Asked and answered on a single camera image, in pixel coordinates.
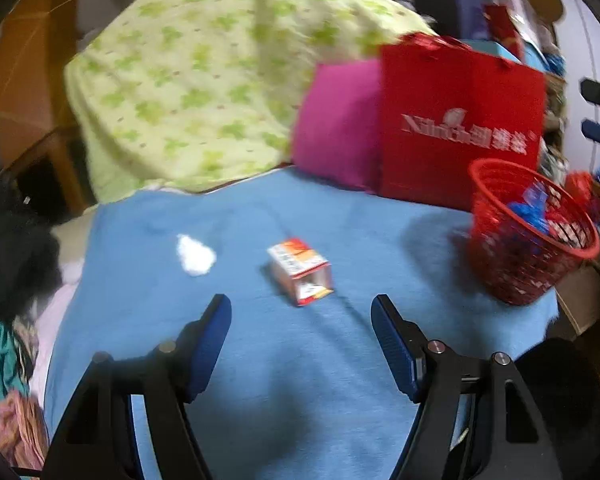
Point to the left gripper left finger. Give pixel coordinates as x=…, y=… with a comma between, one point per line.
x=168, y=378

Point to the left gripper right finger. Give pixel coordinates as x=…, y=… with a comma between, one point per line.
x=458, y=431

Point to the white tissue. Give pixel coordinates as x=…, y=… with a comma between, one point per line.
x=196, y=258

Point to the small orange white carton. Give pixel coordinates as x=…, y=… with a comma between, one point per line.
x=302, y=272

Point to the blue plastic bag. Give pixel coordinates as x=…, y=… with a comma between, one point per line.
x=532, y=208

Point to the red plastic bag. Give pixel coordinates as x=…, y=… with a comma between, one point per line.
x=579, y=185

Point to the blue bed blanket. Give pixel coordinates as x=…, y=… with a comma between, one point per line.
x=298, y=392

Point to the pink orange striped cloth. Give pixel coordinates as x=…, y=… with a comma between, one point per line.
x=23, y=435

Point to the black clothing pile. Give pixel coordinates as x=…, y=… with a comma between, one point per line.
x=28, y=256

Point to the red mesh plastic basket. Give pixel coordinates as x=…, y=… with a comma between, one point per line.
x=516, y=263

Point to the brown wooden cabinet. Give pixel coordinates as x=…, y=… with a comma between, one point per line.
x=38, y=38

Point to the magenta pillow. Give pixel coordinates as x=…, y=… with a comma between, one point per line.
x=337, y=133

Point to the green clover pattern quilt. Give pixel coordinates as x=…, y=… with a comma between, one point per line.
x=194, y=94

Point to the red Nilrich paper bag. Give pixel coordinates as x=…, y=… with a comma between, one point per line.
x=444, y=105

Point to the navy blue bag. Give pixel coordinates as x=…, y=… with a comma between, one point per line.
x=450, y=0

